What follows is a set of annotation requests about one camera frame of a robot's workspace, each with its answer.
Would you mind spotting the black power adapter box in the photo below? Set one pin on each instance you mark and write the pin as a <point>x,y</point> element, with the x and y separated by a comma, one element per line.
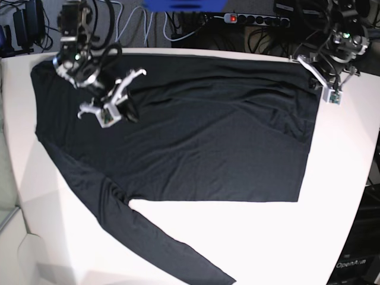
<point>29,24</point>

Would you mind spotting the dark navy long-sleeve T-shirt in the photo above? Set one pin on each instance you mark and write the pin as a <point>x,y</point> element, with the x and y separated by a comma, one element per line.
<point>210,129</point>

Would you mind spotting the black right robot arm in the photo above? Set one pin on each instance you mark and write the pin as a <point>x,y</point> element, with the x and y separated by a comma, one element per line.
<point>87,66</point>

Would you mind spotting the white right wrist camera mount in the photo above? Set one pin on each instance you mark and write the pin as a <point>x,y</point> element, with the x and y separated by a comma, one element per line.
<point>108,116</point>

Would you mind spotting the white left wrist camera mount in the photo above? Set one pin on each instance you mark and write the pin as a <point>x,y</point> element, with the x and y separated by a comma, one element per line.
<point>332,96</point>

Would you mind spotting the blue plastic bin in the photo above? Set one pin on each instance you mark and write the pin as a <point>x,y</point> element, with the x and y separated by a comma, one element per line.
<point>185,5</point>

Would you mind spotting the black OpenArm labelled case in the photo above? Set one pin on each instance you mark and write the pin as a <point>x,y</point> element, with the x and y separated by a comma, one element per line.
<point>358,262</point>

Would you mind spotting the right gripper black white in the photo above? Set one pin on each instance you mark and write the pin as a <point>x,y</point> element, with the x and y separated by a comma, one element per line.
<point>113,91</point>

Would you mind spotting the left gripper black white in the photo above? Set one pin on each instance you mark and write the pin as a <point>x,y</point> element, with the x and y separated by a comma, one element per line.
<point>336,69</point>

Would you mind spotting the black power strip red switch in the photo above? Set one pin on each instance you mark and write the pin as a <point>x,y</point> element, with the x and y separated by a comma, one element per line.
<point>256,20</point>

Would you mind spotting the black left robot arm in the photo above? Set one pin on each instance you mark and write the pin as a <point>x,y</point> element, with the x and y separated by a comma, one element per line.
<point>335,35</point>

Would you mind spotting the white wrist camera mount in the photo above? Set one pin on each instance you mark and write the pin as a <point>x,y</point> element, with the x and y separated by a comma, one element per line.
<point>108,116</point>
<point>332,96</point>

